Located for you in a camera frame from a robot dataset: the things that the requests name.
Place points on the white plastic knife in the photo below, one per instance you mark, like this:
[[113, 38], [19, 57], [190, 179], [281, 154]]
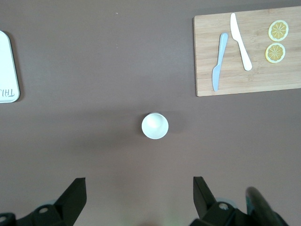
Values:
[[235, 30]]

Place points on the grey plastic knife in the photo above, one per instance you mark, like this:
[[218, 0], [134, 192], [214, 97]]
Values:
[[216, 77]]

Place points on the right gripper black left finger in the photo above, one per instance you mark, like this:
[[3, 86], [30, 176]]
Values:
[[68, 202]]

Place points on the yellow lemon slice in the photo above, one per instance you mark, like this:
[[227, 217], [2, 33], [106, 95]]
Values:
[[278, 30], [275, 53]]

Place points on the cream tray with bear print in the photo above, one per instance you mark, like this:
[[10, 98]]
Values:
[[7, 70]]

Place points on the bamboo cutting board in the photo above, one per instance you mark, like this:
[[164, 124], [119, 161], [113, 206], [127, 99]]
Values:
[[258, 77]]

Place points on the white plastic cup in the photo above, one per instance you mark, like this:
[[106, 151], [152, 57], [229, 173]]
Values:
[[155, 127]]

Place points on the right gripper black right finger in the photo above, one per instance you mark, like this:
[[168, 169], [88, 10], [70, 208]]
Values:
[[204, 202]]

